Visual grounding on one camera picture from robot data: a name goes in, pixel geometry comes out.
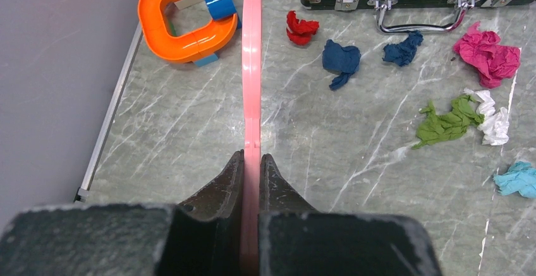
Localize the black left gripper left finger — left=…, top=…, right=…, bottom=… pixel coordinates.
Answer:
left=1, top=151, right=245, bottom=275

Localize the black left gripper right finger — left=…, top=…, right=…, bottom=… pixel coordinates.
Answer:
left=259, top=154, right=442, bottom=275

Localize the pink hand brush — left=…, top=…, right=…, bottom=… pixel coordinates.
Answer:
left=240, top=0, right=262, bottom=275

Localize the green paper scrap left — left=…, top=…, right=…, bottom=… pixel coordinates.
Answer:
left=412, top=95, right=485, bottom=150

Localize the dark blue scrap far left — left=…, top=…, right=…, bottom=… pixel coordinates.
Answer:
left=322, top=39, right=362, bottom=91

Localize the orange horseshoe toy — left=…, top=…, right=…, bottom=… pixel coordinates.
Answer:
left=138, top=0, right=239, bottom=63

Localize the red paper scrap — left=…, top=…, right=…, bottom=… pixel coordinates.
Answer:
left=286, top=11, right=320, bottom=46

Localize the dark blue scrap by case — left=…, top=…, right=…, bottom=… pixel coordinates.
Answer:
left=382, top=31, right=423, bottom=67

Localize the white paper scrap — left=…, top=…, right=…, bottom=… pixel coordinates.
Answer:
left=464, top=88, right=509, bottom=146

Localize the light blue scrap on brush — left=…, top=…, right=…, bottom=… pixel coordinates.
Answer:
left=493, top=161, right=535, bottom=199

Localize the pink paper scrap by case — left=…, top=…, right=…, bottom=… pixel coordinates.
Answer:
left=453, top=21, right=521, bottom=89

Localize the aluminium frame rail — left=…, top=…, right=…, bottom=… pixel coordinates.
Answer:
left=73, top=0, right=142, bottom=204

